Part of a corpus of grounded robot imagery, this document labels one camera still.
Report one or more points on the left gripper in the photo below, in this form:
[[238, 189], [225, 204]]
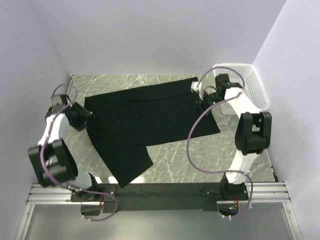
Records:
[[84, 115]]

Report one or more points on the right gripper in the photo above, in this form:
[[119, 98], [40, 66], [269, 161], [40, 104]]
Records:
[[200, 104]]

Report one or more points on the black t-shirt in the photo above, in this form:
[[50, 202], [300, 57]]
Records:
[[126, 122]]

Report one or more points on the white plastic mesh basket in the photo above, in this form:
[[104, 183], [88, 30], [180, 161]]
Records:
[[254, 88]]

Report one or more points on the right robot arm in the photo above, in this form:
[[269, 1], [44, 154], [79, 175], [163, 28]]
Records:
[[253, 132]]

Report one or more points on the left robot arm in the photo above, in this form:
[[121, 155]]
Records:
[[51, 159]]

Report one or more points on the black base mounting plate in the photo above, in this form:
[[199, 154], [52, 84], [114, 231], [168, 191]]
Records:
[[203, 196]]

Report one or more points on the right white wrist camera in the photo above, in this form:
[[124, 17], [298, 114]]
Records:
[[196, 88]]

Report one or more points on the aluminium rail frame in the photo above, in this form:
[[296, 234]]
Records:
[[161, 148]]

